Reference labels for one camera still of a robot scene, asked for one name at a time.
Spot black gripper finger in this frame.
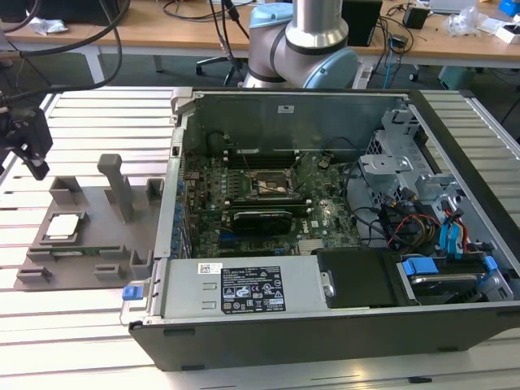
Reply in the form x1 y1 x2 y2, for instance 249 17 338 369
23 154 50 182

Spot silver CPU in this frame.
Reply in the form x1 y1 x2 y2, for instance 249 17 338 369
45 215 80 239

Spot CPU socket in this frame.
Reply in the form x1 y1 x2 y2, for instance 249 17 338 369
247 167 297 201

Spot grey parts rack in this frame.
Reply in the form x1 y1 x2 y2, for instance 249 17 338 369
14 153 166 292

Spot green RAM stick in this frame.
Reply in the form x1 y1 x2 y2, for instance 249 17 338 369
49 247 106 258

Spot crumpled white paper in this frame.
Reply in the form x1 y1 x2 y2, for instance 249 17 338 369
27 15 69 37

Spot large black box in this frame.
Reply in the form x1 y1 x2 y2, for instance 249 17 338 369
0 0 130 26

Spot grey case latch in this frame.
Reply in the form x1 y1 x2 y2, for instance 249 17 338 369
169 87 197 115

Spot blue case latch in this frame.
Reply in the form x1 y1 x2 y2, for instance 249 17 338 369
121 285 145 302

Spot light wooden desk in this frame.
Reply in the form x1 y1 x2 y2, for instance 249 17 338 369
0 0 520 87

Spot silver power supply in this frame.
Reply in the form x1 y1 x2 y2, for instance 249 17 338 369
146 255 331 327

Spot black office chair base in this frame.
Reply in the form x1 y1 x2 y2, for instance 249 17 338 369
195 55 249 87

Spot black RAM slot row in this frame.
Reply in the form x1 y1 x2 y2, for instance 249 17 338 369
224 196 313 217
224 149 302 170

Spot black graphics card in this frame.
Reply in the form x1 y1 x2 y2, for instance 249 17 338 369
230 208 294 237

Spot silver chipset heatsink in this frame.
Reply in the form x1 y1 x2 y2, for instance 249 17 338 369
299 238 327 256

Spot green motherboard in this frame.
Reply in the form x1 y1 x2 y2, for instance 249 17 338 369
181 150 363 259

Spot black open PC case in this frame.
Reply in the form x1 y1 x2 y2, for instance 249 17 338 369
119 87 520 373

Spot white power strip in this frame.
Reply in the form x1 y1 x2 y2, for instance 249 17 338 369
352 63 375 90

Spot black plastic shroud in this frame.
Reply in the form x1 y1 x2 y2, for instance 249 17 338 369
315 247 403 310

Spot silver metal drive cage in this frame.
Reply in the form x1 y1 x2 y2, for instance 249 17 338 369
357 108 468 212

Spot black tower box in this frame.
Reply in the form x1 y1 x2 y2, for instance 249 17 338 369
340 0 384 48

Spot hard disk in blue carrier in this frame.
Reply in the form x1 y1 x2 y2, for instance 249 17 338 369
397 253 499 306

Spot small black box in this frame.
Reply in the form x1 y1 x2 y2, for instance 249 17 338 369
401 4 431 30

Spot teal box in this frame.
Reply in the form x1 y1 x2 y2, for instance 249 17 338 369
437 64 473 91

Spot grey laptop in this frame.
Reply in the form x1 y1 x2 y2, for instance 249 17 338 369
429 0 477 13

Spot clear plastic bag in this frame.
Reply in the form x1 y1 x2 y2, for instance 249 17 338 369
440 6 495 38

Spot white cardboard box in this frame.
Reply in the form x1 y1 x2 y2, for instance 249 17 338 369
492 23 520 45

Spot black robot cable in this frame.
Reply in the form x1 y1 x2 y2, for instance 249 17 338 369
0 0 133 98

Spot black wire bundle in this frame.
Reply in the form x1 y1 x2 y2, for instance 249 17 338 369
343 160 393 247

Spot red and yellow wires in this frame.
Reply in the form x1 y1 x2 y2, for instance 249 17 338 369
388 214 443 247

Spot blue flat wire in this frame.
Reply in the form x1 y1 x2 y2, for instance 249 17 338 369
440 209 469 261

